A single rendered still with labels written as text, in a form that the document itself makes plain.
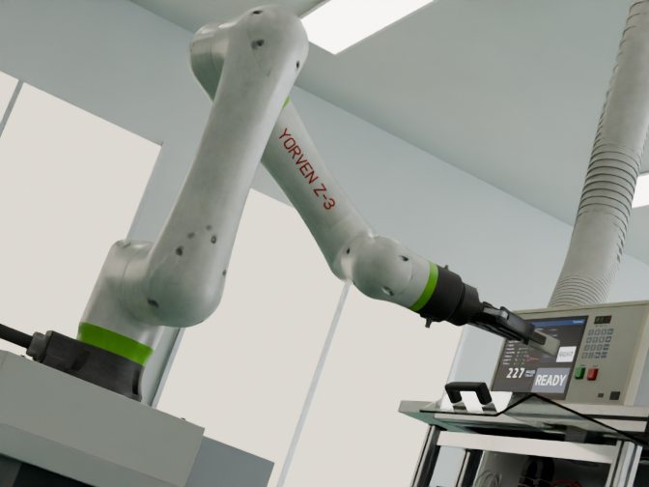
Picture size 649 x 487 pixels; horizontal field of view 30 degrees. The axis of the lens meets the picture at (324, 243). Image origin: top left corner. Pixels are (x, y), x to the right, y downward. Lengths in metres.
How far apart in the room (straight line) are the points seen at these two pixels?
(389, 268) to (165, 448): 0.48
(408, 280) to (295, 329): 5.09
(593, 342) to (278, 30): 0.85
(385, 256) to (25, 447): 0.66
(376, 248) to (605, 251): 1.79
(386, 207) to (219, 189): 5.65
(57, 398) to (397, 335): 5.69
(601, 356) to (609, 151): 1.77
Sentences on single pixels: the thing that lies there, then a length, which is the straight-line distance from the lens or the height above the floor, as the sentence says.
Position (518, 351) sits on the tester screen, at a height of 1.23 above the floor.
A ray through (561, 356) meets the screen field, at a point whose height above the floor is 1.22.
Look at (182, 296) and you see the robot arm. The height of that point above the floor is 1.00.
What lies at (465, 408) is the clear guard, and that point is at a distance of 2.02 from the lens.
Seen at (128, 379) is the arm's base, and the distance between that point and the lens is 1.94.
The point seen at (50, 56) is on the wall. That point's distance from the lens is 6.88.
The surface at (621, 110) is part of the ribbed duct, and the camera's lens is 4.04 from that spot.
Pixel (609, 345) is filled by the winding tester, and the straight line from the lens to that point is 2.25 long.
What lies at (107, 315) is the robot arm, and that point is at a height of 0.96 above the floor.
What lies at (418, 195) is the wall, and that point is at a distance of 7.57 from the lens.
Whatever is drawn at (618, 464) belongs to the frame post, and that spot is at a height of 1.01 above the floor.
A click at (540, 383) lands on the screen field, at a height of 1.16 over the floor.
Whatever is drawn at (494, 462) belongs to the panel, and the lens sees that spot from 2.64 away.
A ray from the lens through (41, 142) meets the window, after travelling 6.76.
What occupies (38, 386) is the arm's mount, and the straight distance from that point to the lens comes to 1.80.
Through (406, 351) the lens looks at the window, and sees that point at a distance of 7.44.
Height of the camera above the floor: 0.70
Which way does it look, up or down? 14 degrees up
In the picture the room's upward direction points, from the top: 19 degrees clockwise
